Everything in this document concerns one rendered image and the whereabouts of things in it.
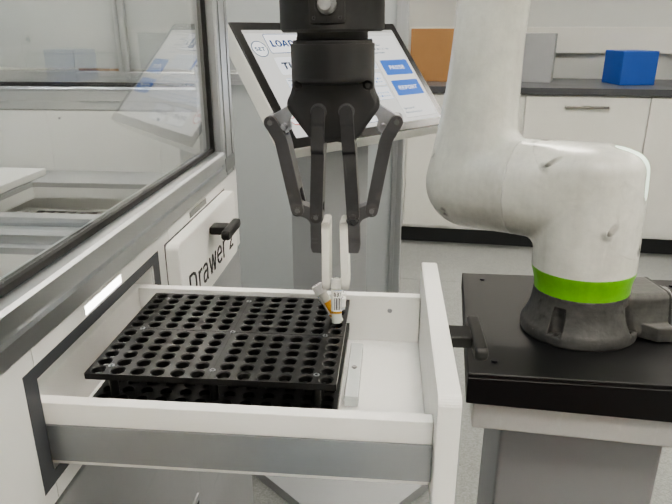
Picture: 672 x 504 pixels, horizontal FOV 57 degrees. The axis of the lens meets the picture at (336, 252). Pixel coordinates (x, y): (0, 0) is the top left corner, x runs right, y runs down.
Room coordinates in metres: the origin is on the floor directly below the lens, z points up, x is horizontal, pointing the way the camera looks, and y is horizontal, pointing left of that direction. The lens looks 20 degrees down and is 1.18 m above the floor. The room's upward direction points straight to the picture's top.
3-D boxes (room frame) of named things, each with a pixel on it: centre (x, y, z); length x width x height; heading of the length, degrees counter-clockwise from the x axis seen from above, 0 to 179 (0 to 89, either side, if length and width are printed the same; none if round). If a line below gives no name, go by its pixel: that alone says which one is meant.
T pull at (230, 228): (0.87, 0.17, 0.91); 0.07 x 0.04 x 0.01; 175
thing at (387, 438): (0.55, 0.11, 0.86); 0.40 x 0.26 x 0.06; 85
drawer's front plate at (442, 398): (0.53, -0.10, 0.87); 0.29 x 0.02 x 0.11; 175
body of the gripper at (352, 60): (0.58, 0.00, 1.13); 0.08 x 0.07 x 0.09; 85
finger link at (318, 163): (0.58, 0.02, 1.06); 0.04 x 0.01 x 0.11; 175
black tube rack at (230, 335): (0.55, 0.10, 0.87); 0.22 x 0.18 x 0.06; 85
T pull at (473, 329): (0.53, -0.12, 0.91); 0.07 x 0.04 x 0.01; 175
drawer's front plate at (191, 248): (0.87, 0.19, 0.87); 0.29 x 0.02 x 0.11; 175
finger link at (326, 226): (0.58, 0.01, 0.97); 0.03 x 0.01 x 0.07; 175
